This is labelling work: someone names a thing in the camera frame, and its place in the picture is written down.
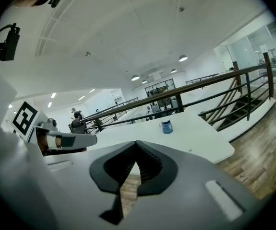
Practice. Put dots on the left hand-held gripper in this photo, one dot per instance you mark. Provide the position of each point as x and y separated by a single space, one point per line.
25 117

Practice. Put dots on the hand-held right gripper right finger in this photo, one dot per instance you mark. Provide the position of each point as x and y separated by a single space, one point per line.
188 188

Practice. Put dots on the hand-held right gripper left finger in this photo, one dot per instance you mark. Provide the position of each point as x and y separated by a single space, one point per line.
80 176

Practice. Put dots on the blue and white cup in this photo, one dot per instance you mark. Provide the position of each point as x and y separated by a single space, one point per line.
166 128

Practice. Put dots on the person's left hand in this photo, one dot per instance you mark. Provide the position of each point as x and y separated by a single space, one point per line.
43 142

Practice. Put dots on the black office chair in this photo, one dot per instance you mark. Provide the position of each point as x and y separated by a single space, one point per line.
77 127

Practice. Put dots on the round pendant lamp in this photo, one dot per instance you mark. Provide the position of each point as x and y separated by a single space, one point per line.
183 58
144 81
173 70
135 78

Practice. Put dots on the ceiling sprinkler head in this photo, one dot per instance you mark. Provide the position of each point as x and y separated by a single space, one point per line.
181 8
87 54

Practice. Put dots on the dark staircase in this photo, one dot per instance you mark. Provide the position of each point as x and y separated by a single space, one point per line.
241 111

